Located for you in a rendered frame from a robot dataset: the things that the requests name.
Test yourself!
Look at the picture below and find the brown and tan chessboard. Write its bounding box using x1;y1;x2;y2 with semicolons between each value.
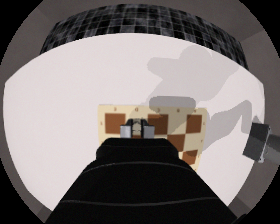
98;105;207;173

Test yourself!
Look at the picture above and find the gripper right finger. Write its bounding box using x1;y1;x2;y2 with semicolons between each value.
141;119;155;138

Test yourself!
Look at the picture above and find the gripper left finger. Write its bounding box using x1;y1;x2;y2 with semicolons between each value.
120;119;133;138

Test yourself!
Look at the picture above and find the white rook chess piece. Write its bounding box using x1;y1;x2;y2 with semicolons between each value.
133;118;141;133

